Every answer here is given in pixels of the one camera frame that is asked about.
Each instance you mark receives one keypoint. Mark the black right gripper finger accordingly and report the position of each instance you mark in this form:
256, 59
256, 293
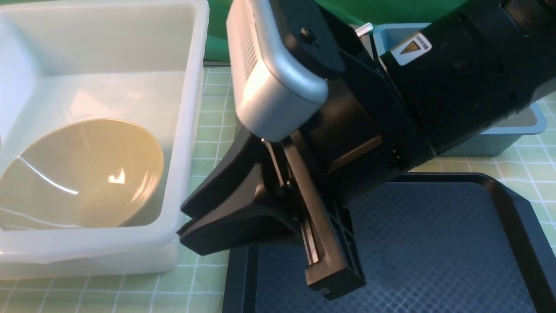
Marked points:
250, 198

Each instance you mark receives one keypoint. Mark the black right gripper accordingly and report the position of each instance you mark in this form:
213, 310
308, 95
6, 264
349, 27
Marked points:
363, 136

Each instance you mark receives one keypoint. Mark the tan noodle bowl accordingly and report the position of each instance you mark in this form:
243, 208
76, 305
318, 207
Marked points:
92, 174

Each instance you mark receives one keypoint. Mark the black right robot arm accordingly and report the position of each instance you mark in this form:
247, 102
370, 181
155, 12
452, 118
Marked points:
477, 65

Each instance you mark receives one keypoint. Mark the black serving tray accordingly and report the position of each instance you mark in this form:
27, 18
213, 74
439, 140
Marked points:
428, 243

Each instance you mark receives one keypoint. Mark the blue plastic bin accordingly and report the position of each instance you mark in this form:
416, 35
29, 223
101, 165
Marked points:
491, 142

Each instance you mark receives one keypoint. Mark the pile of white spoons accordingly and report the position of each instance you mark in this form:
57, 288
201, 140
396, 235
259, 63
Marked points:
364, 29

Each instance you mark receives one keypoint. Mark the green backdrop cloth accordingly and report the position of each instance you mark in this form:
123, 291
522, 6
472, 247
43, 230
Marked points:
356, 12

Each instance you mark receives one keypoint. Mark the white plastic tub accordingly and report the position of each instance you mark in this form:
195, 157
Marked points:
63, 62

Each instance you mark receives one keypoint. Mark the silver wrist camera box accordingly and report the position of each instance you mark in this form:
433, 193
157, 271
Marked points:
274, 94

